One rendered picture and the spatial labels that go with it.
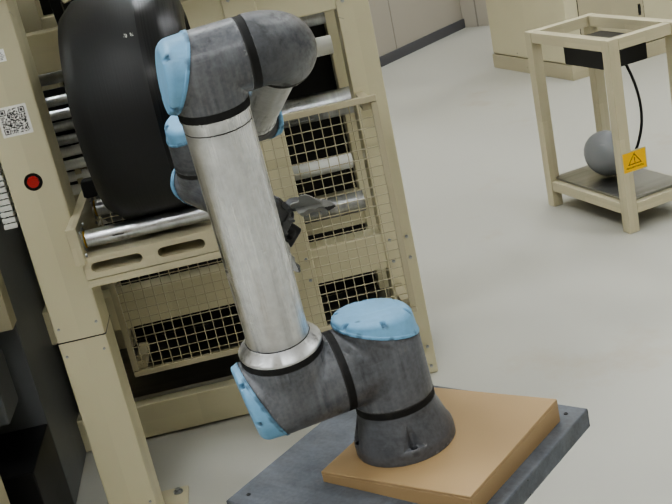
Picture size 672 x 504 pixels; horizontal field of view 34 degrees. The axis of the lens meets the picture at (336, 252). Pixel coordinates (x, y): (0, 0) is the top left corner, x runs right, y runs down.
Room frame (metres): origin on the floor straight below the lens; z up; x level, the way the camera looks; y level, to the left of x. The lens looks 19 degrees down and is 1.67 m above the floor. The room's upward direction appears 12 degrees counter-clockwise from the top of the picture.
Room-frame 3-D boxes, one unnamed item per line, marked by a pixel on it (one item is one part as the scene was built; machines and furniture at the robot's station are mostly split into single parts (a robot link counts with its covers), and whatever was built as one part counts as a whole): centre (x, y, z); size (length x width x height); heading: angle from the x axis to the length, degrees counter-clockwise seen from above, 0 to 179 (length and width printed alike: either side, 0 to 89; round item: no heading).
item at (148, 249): (2.67, 0.45, 0.84); 0.36 x 0.09 x 0.06; 93
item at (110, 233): (2.67, 0.44, 0.90); 0.35 x 0.05 x 0.05; 93
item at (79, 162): (3.18, 0.69, 1.05); 0.20 x 0.15 x 0.30; 93
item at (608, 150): (4.51, -1.26, 0.40); 0.60 x 0.35 x 0.80; 19
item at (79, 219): (2.81, 0.63, 0.90); 0.40 x 0.03 x 0.10; 3
